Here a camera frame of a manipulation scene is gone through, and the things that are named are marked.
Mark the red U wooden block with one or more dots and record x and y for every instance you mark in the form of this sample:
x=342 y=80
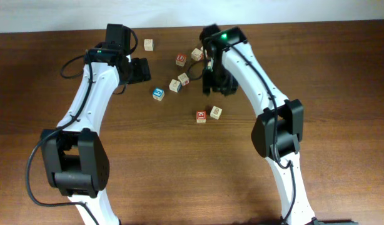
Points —
x=180 y=59

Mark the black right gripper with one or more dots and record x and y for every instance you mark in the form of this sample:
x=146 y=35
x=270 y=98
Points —
x=208 y=84

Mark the wooden K block red side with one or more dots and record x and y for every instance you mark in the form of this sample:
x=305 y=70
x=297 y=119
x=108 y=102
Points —
x=183 y=79

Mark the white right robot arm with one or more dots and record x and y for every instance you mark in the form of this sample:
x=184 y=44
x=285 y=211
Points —
x=230 y=64

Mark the red E wooden block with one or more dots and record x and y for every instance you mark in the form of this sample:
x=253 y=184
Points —
x=200 y=116

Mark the plain wooden I block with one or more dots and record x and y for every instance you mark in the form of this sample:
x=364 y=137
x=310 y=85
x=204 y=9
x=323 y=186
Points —
x=197 y=54

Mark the blue 5 wooden block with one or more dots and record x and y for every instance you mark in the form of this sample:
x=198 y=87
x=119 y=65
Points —
x=158 y=94

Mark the plain wooden Z block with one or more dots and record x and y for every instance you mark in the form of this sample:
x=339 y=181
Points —
x=148 y=45

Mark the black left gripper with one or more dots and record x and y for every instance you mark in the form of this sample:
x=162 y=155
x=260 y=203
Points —
x=142 y=70

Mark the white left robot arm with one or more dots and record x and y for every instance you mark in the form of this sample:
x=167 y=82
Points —
x=74 y=158

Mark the wooden pineapple block yellow side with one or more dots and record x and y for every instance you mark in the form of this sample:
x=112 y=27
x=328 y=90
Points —
x=216 y=112

